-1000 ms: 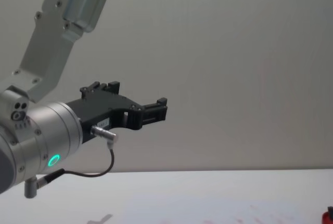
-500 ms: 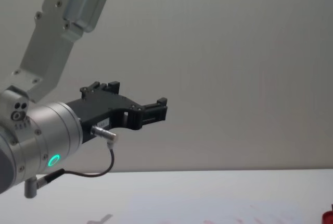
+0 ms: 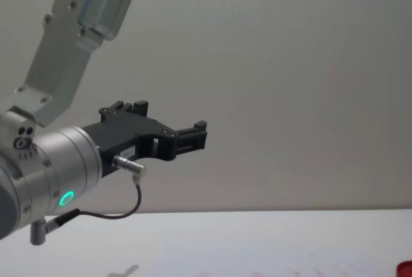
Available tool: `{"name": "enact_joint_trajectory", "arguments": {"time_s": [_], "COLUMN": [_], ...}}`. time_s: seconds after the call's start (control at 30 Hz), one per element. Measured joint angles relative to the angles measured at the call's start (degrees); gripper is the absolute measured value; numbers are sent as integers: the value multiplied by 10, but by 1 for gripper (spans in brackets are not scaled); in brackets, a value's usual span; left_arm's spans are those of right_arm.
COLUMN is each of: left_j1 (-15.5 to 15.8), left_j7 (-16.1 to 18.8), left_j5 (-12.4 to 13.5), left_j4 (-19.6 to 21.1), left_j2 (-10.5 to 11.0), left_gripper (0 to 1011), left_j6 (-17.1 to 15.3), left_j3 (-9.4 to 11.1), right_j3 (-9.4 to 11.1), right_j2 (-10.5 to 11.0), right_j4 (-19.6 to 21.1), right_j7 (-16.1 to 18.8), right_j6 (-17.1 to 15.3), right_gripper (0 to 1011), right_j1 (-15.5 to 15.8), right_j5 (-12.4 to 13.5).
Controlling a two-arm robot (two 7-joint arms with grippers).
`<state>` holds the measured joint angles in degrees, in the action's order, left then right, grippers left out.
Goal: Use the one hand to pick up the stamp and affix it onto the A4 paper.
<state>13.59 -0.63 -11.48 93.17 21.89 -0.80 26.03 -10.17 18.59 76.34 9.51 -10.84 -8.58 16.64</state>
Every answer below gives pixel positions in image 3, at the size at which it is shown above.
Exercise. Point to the red round object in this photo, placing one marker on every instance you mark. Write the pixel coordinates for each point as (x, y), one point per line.
(405, 270)

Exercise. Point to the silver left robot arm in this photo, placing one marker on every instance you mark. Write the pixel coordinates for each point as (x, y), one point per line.
(64, 161)

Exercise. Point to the white table cloth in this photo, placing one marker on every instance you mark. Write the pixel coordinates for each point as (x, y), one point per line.
(257, 241)

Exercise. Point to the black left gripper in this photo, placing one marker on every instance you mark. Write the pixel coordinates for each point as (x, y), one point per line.
(122, 135)

